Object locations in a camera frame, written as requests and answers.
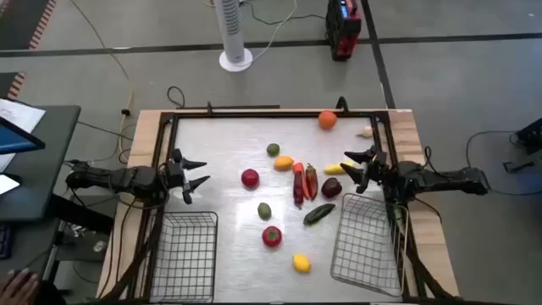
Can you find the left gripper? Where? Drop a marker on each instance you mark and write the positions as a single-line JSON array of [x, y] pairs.
[[174, 173]]

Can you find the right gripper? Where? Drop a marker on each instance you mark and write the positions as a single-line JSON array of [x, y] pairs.
[[377, 171]]

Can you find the yellow banana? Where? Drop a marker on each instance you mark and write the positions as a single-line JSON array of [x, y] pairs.
[[334, 169]]

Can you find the white garlic bulb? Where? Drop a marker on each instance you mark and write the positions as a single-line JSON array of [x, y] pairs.
[[366, 132]]

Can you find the dark purple plum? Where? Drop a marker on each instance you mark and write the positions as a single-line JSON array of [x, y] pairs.
[[331, 187]]

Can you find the red-brown chili pepper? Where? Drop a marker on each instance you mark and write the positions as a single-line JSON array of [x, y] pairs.
[[312, 182]]

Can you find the orange fruit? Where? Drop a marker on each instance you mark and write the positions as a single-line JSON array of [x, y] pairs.
[[327, 120]]

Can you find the red apple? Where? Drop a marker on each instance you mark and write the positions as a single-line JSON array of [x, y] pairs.
[[250, 178]]

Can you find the green cucumber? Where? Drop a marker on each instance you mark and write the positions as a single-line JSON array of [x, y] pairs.
[[318, 214]]

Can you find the dark red chili pepper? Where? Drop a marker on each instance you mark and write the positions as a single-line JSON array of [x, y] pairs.
[[298, 190]]

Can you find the orange-yellow mango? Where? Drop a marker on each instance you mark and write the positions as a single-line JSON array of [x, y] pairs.
[[283, 163]]

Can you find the red tomato green stem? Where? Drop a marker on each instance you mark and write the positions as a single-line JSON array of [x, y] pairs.
[[272, 236]]

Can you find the yellow lemon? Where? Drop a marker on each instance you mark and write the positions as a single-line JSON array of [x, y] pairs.
[[301, 263]]

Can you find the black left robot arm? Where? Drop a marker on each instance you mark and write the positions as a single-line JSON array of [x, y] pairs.
[[127, 178]]

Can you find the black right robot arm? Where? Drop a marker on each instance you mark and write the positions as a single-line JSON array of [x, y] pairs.
[[444, 178]]

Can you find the white tower fan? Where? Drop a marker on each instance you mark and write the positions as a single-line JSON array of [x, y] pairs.
[[232, 34]]

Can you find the black desk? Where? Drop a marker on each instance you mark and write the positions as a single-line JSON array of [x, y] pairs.
[[42, 169]]

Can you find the black box device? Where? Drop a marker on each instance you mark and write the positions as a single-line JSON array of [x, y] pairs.
[[531, 135]]

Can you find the computer monitor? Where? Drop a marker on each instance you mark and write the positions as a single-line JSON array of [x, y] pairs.
[[17, 142]]

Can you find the white paper sheet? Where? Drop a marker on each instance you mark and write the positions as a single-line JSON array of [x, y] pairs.
[[21, 114]]

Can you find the white flat device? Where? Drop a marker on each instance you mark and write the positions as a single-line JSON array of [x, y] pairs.
[[6, 184]]

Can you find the dark keyboard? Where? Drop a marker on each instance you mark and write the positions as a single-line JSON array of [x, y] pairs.
[[5, 241]]

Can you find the black mat orange striped edge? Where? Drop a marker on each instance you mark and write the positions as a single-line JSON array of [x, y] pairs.
[[8, 84], [21, 21]]

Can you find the person's hand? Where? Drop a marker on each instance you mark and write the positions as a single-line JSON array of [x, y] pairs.
[[19, 288]]

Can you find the black metal table frame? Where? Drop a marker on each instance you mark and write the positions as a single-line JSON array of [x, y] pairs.
[[275, 114]]

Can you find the black flat bracket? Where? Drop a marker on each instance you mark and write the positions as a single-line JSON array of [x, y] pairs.
[[518, 166]]

